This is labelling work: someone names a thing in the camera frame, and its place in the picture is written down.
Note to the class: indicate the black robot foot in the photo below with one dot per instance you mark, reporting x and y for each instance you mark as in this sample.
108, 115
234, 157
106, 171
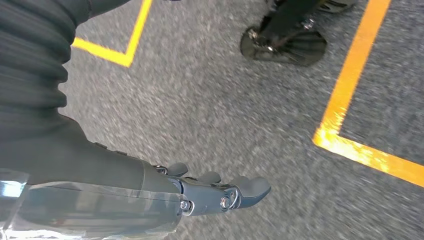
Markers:
298, 49

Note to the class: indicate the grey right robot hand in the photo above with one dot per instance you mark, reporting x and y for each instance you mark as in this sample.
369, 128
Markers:
82, 172

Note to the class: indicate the yellow floor tape square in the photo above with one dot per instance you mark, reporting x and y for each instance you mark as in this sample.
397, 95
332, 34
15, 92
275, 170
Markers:
136, 33
351, 73

